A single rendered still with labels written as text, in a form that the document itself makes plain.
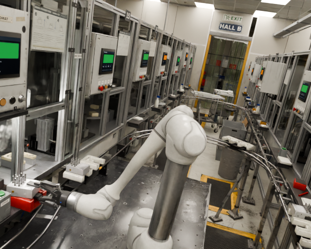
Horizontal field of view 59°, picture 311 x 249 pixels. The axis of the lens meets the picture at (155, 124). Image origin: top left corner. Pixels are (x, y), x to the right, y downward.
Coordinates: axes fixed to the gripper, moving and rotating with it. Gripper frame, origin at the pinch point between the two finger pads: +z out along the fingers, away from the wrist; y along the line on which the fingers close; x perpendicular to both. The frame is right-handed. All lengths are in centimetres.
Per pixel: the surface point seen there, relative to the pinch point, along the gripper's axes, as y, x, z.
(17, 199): -3.9, 6.3, 4.0
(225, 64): 61, -1042, -77
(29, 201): -3.2, 5.7, -2.1
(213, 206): -99, -210, -102
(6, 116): 36.9, 6.4, 11.0
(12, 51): 66, 2, 13
